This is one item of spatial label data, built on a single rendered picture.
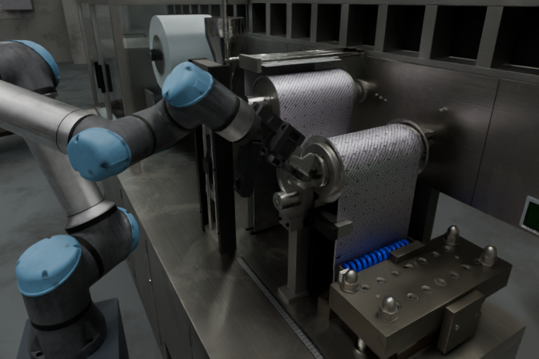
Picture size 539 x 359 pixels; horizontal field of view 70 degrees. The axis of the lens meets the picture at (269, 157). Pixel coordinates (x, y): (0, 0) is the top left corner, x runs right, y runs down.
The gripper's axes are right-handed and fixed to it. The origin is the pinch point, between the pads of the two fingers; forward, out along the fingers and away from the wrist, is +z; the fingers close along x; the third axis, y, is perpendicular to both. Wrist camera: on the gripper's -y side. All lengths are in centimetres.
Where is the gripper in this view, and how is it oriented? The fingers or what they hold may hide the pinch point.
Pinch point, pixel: (302, 179)
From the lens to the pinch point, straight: 82.5
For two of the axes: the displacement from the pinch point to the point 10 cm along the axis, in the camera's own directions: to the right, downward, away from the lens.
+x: -5.1, -3.3, 7.9
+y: 5.5, -8.3, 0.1
